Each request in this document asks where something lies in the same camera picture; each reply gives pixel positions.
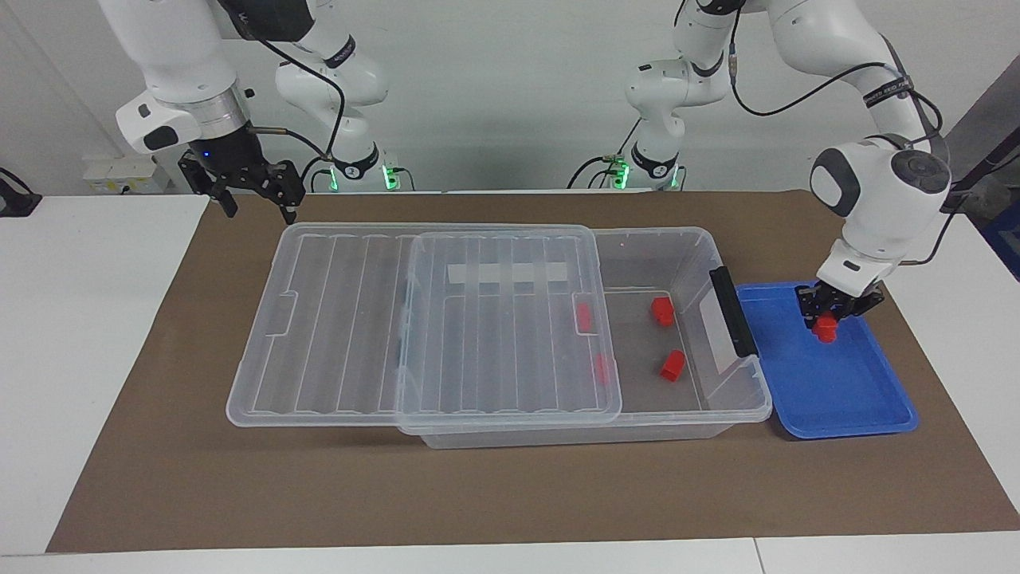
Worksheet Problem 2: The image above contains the clear plastic storage box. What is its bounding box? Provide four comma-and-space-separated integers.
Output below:
396, 226, 774, 449

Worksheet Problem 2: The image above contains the blue plastic tray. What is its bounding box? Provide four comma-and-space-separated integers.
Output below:
735, 281, 919, 440

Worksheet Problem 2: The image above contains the black object at table edge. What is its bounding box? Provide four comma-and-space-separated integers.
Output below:
0, 167, 42, 218

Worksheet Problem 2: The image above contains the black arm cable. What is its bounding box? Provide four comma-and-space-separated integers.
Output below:
227, 0, 346, 156
727, 8, 957, 268

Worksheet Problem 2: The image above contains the black right base cable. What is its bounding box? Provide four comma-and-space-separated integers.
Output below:
299, 155, 332, 192

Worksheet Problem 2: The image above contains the brown table mat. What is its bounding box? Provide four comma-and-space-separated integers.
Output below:
46, 190, 1020, 553

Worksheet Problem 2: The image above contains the clear ribbed plastic lid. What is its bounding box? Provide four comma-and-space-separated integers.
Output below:
227, 223, 623, 428

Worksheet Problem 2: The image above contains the black base cable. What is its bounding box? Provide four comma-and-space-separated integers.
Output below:
299, 155, 332, 192
567, 120, 642, 190

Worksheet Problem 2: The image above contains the black box latch handle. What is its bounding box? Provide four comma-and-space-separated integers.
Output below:
709, 266, 759, 358

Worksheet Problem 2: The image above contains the blue crate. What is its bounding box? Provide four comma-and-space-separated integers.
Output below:
982, 209, 1020, 281

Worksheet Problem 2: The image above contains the white label strip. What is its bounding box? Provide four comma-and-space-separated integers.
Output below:
446, 261, 570, 285

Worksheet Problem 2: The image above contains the black left base cable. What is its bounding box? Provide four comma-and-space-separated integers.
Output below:
567, 120, 642, 190

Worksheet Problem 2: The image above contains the black slanted pole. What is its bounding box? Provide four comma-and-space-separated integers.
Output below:
944, 150, 1020, 212

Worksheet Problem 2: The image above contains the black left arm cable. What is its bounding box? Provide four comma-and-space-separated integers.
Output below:
727, 8, 957, 268

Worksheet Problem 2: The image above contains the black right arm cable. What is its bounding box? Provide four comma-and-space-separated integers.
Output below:
227, 0, 346, 156

